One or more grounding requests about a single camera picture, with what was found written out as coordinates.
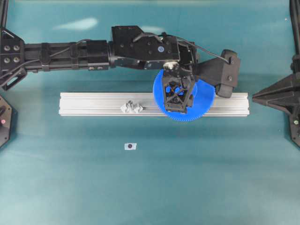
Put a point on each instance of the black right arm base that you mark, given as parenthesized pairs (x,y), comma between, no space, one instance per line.
(7,121)

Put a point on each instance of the white tape marker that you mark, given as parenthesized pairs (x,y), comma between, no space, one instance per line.
(130,146)

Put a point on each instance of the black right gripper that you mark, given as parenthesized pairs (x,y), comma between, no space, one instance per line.
(185,56)

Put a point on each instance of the steel shaft lower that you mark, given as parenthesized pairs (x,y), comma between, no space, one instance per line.
(131,108)

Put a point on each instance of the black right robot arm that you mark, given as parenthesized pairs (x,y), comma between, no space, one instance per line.
(130,47)

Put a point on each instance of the large blue plastic gear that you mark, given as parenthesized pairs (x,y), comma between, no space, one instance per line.
(203,94)

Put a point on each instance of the silver aluminium extrusion rail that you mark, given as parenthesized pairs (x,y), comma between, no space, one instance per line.
(109,103)

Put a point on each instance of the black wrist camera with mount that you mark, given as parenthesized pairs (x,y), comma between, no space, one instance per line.
(223,76)

